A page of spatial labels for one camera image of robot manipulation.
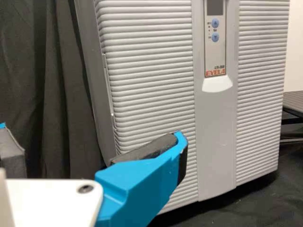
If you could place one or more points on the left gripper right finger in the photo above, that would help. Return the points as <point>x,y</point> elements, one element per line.
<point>142,179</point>

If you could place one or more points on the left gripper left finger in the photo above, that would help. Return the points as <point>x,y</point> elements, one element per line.
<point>11,156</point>

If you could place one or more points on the incubator door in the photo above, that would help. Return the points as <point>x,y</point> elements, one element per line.
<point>154,71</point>

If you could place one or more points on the white incubator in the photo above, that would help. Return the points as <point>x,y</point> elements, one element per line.
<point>94,71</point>

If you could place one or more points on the black platform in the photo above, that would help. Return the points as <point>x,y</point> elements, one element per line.
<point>294,99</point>

